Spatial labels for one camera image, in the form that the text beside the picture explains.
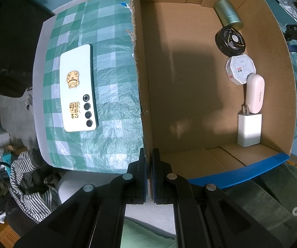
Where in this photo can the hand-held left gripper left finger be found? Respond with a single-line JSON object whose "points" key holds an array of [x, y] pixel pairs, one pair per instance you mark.
{"points": [[140, 177]]}

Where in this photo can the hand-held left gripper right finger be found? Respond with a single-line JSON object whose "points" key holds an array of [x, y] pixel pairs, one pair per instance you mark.
{"points": [[156, 177]]}

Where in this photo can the pink oval case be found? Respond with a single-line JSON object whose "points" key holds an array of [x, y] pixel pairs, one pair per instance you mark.
{"points": [[254, 93]]}

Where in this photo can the white octagonal box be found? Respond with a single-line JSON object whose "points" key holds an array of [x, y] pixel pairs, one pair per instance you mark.
{"points": [[239, 67]]}

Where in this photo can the black round mini fan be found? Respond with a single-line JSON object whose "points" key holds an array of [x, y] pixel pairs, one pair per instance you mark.
{"points": [[224, 44]]}

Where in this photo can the green metal cylinder tin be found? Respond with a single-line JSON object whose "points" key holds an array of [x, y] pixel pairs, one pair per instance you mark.
{"points": [[226, 11]]}

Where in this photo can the white plug charger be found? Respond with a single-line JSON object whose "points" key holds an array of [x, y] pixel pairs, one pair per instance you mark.
{"points": [[249, 129]]}

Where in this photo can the brown cardboard box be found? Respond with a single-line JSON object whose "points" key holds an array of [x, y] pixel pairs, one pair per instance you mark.
{"points": [[189, 82]]}

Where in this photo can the light green cloth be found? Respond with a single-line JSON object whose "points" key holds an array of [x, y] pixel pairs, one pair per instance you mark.
{"points": [[143, 235]]}

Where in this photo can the white cushion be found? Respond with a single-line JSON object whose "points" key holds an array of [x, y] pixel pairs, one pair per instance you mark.
{"points": [[71, 183]]}

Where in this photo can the green white checkered tablecloth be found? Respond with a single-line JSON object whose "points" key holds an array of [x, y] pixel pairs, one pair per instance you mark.
{"points": [[112, 82]]}

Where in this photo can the black white striped garment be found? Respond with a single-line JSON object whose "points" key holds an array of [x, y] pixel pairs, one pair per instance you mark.
{"points": [[40, 204]]}

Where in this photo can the black chair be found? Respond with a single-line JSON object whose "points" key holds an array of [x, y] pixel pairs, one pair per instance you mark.
{"points": [[19, 217]]}

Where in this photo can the white smartphone with gold stickers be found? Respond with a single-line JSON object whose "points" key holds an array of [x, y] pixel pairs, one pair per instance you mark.
{"points": [[76, 62]]}

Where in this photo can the teal cardboard box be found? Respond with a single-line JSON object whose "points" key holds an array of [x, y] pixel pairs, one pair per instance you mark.
{"points": [[6, 158]]}

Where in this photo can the dark cloth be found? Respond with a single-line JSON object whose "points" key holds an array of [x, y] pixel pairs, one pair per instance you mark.
{"points": [[9, 44]]}

